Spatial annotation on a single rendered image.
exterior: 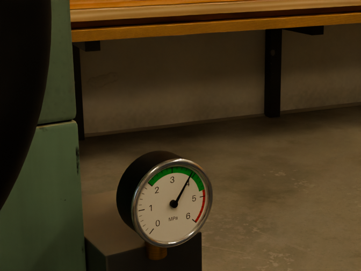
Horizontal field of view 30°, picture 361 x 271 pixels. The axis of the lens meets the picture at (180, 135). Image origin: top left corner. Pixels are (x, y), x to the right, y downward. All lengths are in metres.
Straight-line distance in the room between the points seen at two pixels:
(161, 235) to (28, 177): 0.10
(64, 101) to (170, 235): 0.12
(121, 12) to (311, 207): 1.00
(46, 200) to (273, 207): 1.79
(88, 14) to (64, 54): 2.06
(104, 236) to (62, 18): 0.16
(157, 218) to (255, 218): 1.70
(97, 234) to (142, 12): 2.10
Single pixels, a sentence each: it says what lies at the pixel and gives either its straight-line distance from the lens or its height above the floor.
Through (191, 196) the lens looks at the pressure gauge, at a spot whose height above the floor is 0.66.
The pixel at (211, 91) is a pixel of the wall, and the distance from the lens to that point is 3.28.
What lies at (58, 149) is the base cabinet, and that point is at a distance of 0.48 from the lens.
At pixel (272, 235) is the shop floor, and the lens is 2.04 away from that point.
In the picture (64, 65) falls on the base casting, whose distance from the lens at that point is 0.47.
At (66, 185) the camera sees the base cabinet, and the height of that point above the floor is 0.66.
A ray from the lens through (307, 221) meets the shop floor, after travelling 2.14.
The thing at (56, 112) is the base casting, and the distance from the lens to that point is 0.47.
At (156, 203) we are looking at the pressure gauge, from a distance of 0.45.
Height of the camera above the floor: 0.83
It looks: 16 degrees down
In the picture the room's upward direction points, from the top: 1 degrees counter-clockwise
